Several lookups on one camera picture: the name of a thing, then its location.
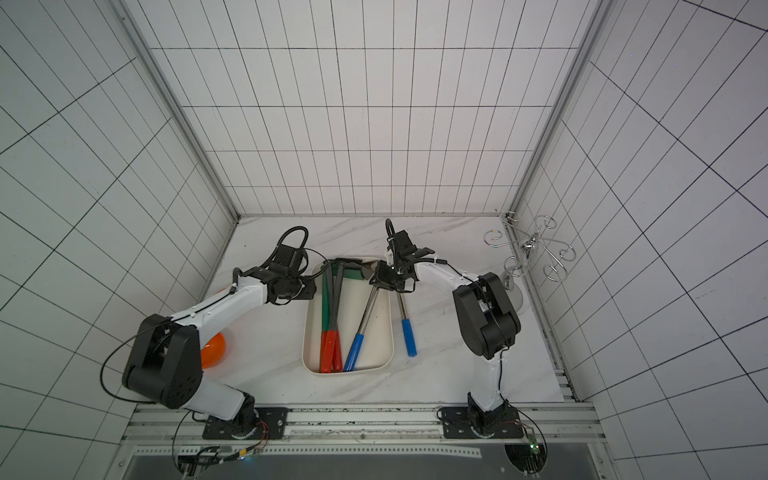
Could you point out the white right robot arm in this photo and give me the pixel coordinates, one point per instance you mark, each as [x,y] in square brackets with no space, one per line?
[487,320]

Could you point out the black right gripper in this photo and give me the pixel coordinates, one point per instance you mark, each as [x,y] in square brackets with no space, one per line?
[387,279]

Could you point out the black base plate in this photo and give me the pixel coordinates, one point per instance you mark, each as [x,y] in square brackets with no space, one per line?
[467,423]
[266,421]

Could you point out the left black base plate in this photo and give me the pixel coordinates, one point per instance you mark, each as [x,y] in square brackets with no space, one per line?
[266,421]

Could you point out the aluminium mounting rail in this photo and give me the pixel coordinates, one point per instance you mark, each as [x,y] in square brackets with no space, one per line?
[359,428]

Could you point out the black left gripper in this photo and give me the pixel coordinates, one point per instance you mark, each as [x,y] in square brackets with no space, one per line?
[309,292]

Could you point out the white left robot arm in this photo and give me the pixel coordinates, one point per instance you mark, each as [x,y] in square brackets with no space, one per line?
[165,362]

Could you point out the green hoe red grip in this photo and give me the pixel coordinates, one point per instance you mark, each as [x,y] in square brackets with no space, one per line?
[326,312]
[352,272]

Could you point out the cream plastic storage tray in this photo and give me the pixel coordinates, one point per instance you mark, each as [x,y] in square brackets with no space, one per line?
[378,347]

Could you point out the chrome wire cup rack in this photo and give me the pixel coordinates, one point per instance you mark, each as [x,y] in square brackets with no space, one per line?
[528,246]

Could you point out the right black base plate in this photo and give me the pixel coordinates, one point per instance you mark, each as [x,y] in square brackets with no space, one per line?
[467,423]

